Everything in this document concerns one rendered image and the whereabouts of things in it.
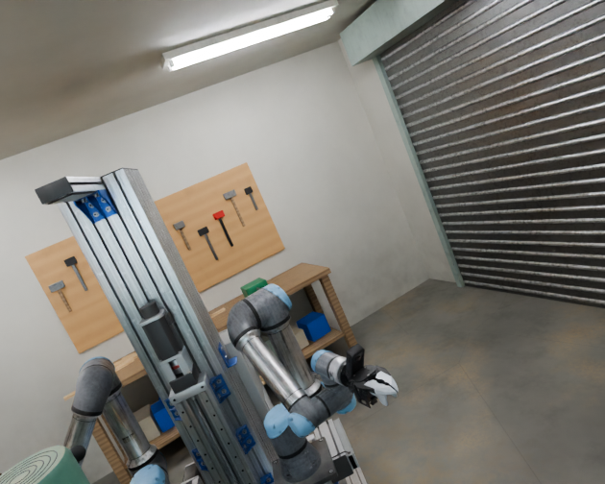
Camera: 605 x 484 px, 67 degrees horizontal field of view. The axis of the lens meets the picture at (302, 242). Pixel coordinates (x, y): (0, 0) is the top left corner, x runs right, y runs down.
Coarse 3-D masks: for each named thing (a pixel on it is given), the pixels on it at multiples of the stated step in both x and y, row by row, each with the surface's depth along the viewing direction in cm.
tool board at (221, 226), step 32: (192, 192) 409; (224, 192) 419; (256, 192) 431; (192, 224) 410; (224, 224) 420; (256, 224) 432; (32, 256) 364; (64, 256) 372; (192, 256) 410; (224, 256) 421; (256, 256) 432; (64, 288) 373; (96, 288) 382; (64, 320) 373; (96, 320) 382
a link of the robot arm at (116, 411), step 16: (112, 368) 164; (112, 400) 161; (112, 416) 161; (128, 416) 164; (128, 432) 163; (128, 448) 164; (144, 448) 166; (128, 464) 165; (144, 464) 164; (160, 464) 167
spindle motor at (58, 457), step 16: (48, 448) 90; (64, 448) 87; (16, 464) 90; (32, 464) 87; (48, 464) 84; (64, 464) 83; (0, 480) 86; (16, 480) 83; (32, 480) 80; (48, 480) 79; (64, 480) 82; (80, 480) 85
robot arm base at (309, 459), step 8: (304, 448) 159; (312, 448) 162; (280, 456) 158; (288, 456) 157; (296, 456) 157; (304, 456) 158; (312, 456) 160; (320, 456) 164; (280, 464) 160; (288, 464) 157; (296, 464) 157; (304, 464) 157; (312, 464) 160; (320, 464) 161; (280, 472) 162; (288, 472) 159; (296, 472) 156; (304, 472) 156; (312, 472) 157; (288, 480) 158; (296, 480) 157
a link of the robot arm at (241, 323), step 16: (240, 304) 152; (240, 320) 148; (240, 336) 146; (256, 336) 147; (256, 352) 143; (272, 352) 145; (256, 368) 143; (272, 368) 140; (272, 384) 138; (288, 384) 137; (288, 400) 135; (304, 400) 134; (320, 400) 134; (288, 416) 133; (304, 416) 131; (320, 416) 132; (304, 432) 130
